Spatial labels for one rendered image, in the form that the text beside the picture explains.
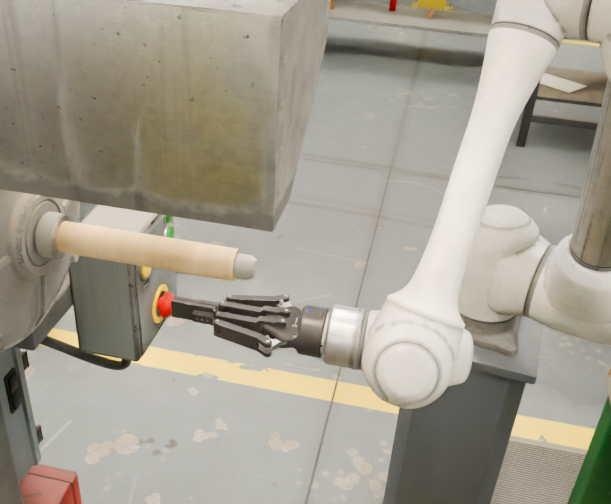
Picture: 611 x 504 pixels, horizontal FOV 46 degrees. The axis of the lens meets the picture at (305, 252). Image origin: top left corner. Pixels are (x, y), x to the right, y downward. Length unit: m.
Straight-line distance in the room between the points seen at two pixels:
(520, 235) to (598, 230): 0.19
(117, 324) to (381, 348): 0.41
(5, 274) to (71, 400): 1.70
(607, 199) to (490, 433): 0.62
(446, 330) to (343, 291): 2.02
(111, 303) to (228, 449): 1.23
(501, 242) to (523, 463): 1.04
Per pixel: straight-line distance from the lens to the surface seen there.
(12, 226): 0.73
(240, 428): 2.27
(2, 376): 1.17
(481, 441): 1.66
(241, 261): 0.68
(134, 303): 1.03
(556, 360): 2.75
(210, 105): 0.45
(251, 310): 1.08
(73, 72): 0.48
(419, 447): 1.71
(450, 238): 0.89
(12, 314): 0.77
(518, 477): 2.28
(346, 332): 1.02
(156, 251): 0.70
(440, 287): 0.88
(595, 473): 1.27
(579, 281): 1.37
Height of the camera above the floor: 1.63
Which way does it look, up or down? 32 degrees down
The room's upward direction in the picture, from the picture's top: 4 degrees clockwise
